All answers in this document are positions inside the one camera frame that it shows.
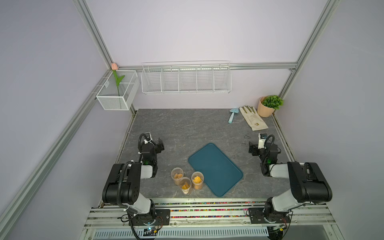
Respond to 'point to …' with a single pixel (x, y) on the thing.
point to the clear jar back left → (176, 174)
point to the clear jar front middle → (185, 183)
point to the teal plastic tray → (219, 172)
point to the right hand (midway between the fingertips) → (256, 140)
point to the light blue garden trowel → (234, 110)
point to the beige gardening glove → (254, 120)
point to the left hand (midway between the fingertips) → (152, 140)
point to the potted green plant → (267, 104)
